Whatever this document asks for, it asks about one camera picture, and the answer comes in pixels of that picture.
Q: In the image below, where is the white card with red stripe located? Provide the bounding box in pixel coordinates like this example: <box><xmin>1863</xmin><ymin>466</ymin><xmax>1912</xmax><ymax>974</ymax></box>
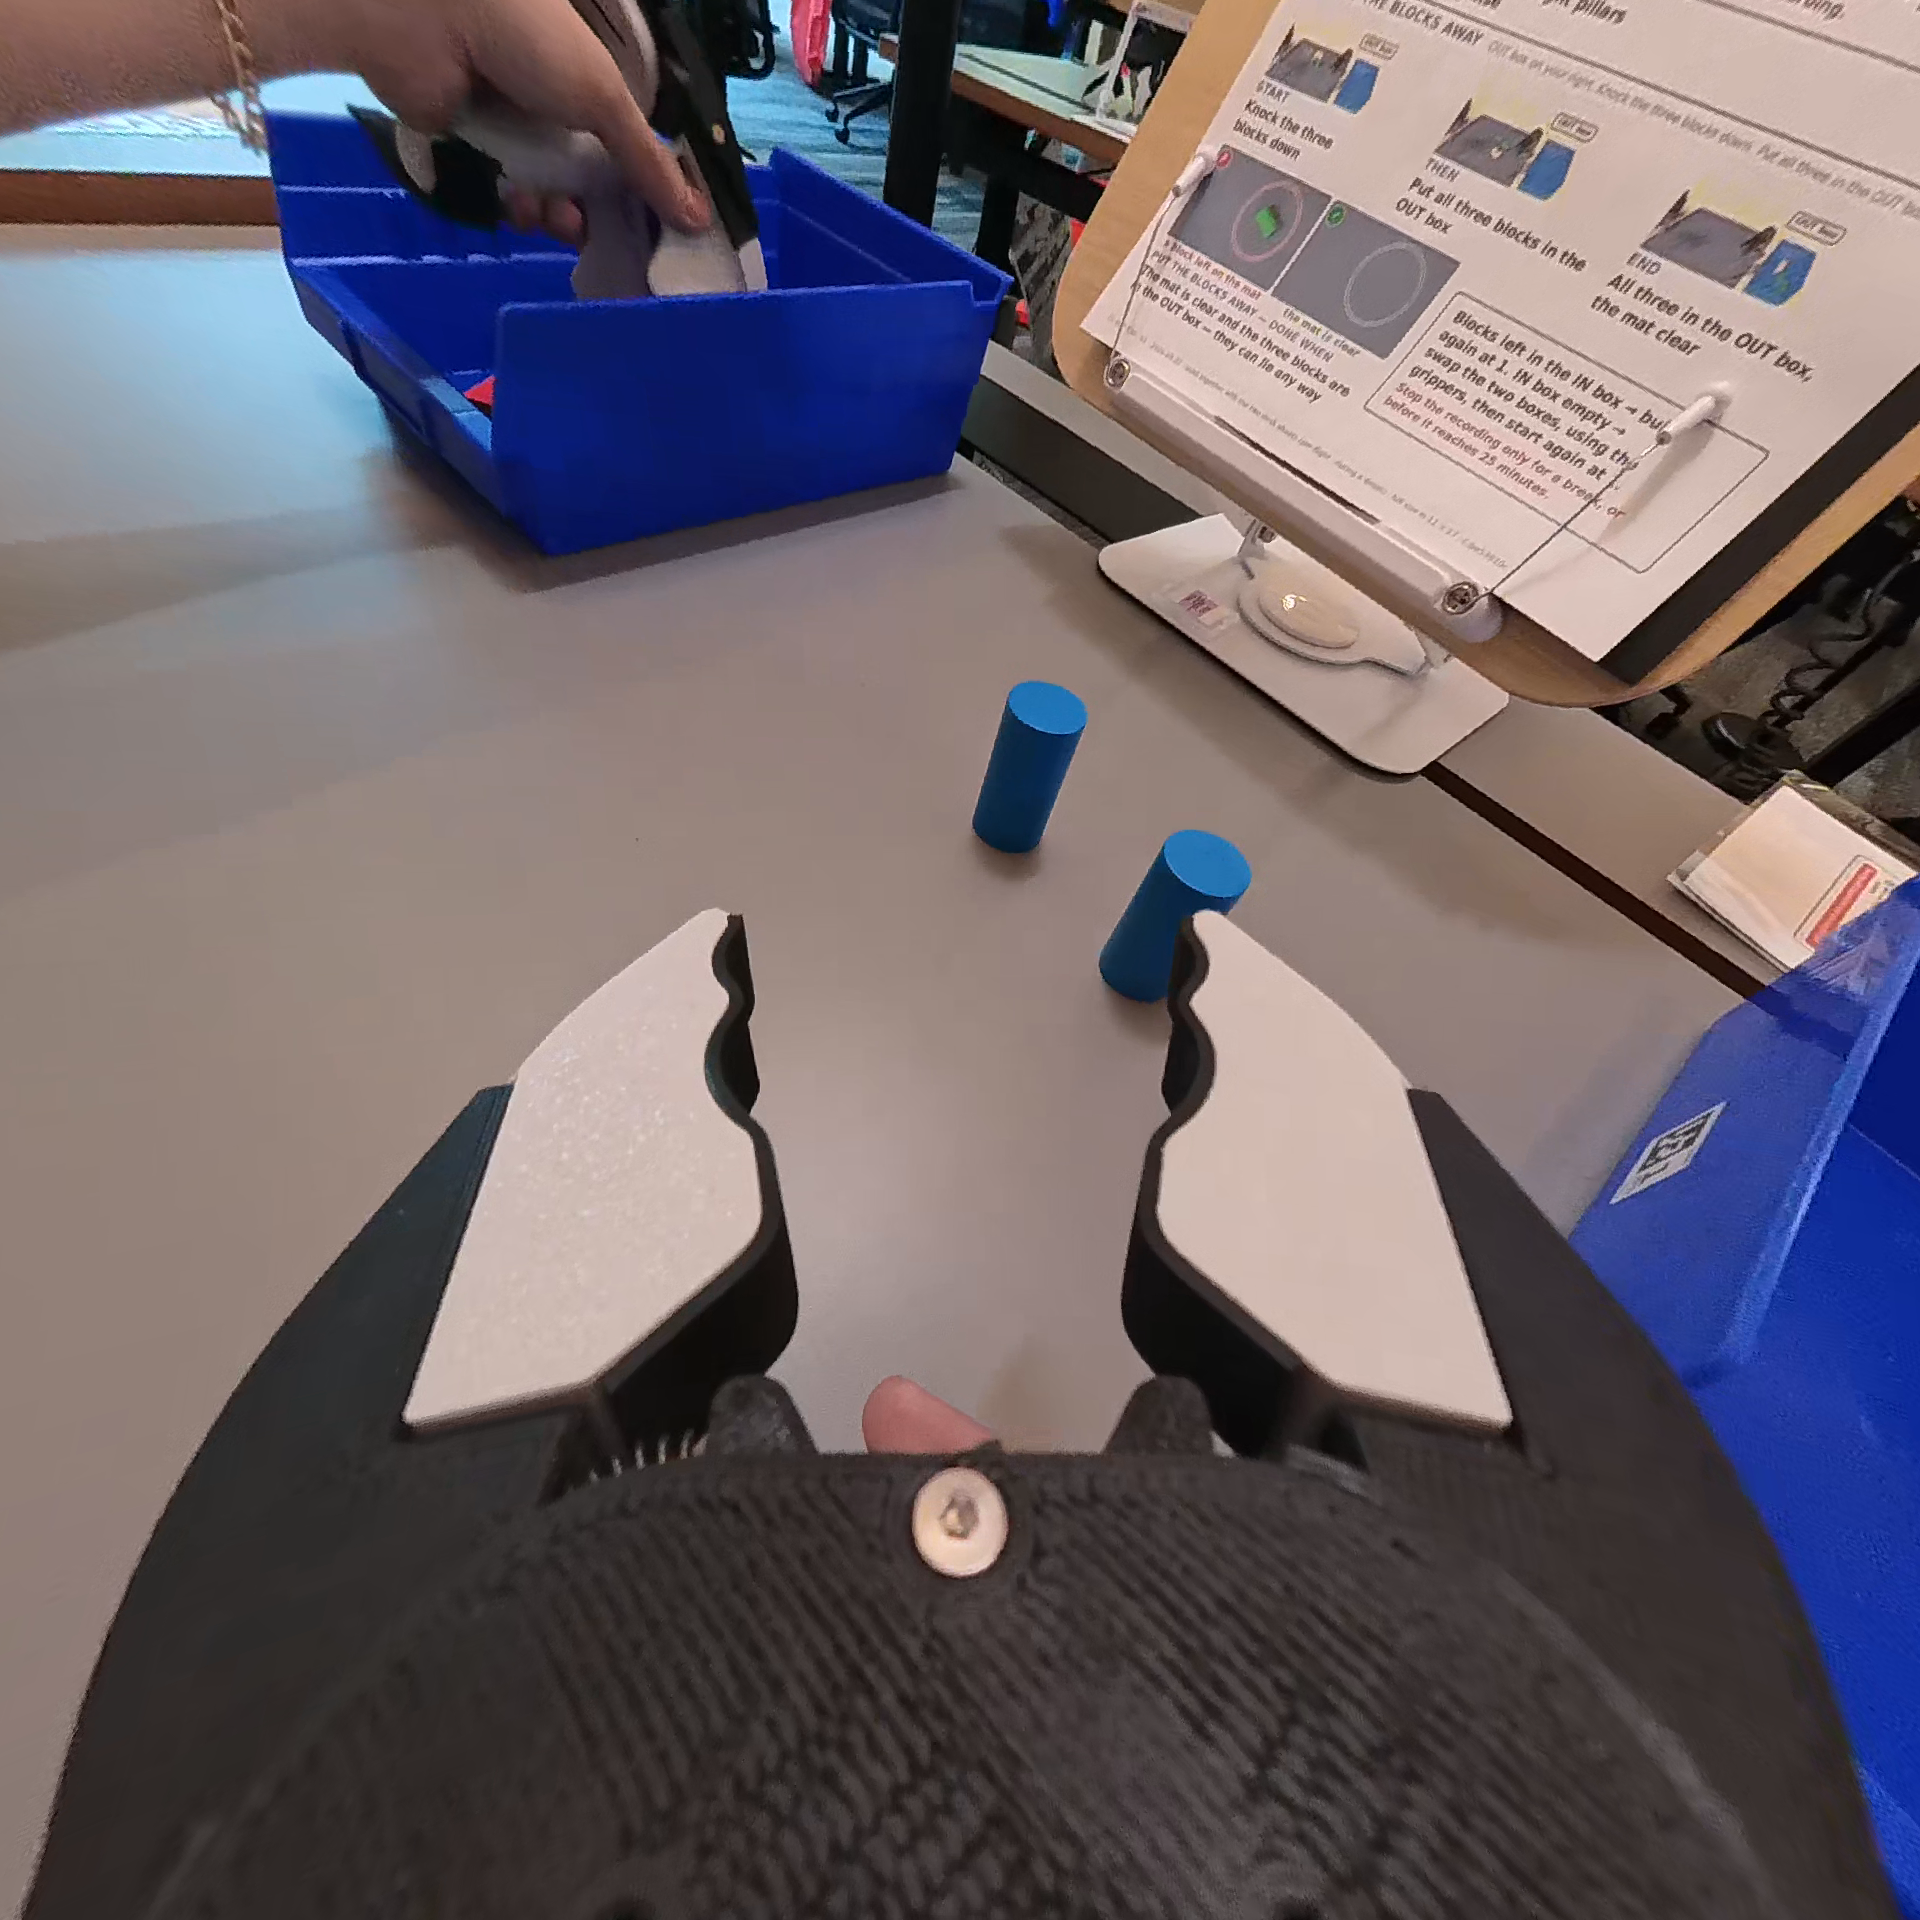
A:
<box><xmin>1668</xmin><ymin>774</ymin><xmax>1920</xmax><ymax>974</ymax></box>

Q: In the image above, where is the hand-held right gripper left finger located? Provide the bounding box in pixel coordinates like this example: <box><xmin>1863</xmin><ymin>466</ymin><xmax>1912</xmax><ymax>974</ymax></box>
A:
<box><xmin>401</xmin><ymin>906</ymin><xmax>801</xmax><ymax>1484</ymax></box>

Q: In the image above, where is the black office chair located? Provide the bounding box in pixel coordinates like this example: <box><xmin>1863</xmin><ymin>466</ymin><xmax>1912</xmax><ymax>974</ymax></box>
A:
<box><xmin>824</xmin><ymin>0</ymin><xmax>905</xmax><ymax>145</ymax></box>

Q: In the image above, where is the black tripod stand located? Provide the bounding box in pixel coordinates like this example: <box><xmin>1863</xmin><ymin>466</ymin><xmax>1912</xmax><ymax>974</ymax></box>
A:
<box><xmin>1628</xmin><ymin>497</ymin><xmax>1920</xmax><ymax>818</ymax></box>

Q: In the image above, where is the person's left hand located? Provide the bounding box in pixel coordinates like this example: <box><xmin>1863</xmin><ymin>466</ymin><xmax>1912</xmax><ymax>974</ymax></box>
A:
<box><xmin>271</xmin><ymin>0</ymin><xmax>719</xmax><ymax>245</ymax></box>

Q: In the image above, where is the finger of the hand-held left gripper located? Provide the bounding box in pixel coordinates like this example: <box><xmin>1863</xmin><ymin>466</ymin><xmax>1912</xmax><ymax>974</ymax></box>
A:
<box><xmin>650</xmin><ymin>221</ymin><xmax>771</xmax><ymax>299</ymax></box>
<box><xmin>573</xmin><ymin>191</ymin><xmax>663</xmax><ymax>301</ymax></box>

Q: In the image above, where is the wooden document stand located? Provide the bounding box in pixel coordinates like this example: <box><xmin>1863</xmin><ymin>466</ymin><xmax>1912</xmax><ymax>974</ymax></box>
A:
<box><xmin>1050</xmin><ymin>0</ymin><xmax>1920</xmax><ymax>780</ymax></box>

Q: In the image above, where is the gold chain bracelet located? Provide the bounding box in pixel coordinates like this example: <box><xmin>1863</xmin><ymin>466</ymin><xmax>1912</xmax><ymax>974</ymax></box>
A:
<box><xmin>201</xmin><ymin>0</ymin><xmax>274</xmax><ymax>155</ymax></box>

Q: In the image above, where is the person's right hand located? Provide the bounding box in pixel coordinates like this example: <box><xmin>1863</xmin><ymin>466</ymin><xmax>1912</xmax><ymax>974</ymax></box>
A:
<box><xmin>863</xmin><ymin>1375</ymin><xmax>994</xmax><ymax>1455</ymax></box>

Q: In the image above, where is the blue plastic storage bin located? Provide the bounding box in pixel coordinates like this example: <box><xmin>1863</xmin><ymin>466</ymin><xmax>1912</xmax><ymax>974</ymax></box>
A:
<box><xmin>1568</xmin><ymin>878</ymin><xmax>1920</xmax><ymax>1920</ymax></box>
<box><xmin>268</xmin><ymin>110</ymin><xmax>1018</xmax><ymax>559</ymax></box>

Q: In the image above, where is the person's left forearm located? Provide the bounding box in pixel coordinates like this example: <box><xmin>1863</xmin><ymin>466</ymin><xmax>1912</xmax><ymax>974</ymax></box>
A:
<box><xmin>0</xmin><ymin>0</ymin><xmax>265</xmax><ymax>140</ymax></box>

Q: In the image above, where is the blue wooden cylinder block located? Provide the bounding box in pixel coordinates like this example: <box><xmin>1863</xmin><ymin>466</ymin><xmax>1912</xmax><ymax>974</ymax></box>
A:
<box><xmin>1095</xmin><ymin>827</ymin><xmax>1255</xmax><ymax>1003</ymax></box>
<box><xmin>970</xmin><ymin>679</ymin><xmax>1088</xmax><ymax>855</ymax></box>

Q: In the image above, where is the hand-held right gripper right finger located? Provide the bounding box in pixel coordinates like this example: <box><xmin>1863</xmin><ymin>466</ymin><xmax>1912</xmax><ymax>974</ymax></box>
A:
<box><xmin>1120</xmin><ymin>908</ymin><xmax>1517</xmax><ymax>1469</ymax></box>

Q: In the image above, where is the black metal post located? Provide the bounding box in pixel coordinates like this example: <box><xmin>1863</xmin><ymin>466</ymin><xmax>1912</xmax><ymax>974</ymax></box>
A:
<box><xmin>883</xmin><ymin>0</ymin><xmax>963</xmax><ymax>227</ymax></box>

